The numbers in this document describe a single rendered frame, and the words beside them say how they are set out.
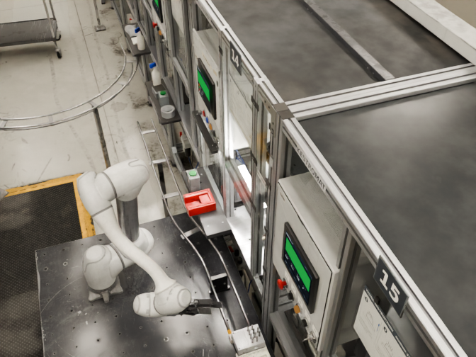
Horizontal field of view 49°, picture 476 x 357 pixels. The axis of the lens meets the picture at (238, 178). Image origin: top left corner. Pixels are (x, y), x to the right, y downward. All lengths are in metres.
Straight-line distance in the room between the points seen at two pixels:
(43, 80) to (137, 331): 3.80
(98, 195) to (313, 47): 1.08
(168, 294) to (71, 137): 3.12
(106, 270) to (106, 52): 3.93
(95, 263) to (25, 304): 1.23
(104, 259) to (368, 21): 1.69
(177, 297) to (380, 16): 1.46
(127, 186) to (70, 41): 4.51
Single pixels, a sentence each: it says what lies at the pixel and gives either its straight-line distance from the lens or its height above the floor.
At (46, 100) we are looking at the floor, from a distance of 5.67.
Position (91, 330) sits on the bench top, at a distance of 2.82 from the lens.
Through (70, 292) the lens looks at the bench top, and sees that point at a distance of 2.98.
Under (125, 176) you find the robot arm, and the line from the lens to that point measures 2.30.
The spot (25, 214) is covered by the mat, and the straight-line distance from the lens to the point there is 4.44.
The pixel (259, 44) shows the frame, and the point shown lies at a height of 2.01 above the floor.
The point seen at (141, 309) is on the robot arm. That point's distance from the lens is 2.30.
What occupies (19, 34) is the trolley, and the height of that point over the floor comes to 0.26.
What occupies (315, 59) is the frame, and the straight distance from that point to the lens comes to 2.03.
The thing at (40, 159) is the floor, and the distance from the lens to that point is 4.93.
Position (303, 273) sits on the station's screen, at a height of 1.64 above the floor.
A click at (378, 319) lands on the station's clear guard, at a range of 1.45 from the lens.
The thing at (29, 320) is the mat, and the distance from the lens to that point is 3.79.
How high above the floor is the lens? 3.02
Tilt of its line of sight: 43 degrees down
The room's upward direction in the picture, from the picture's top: straight up
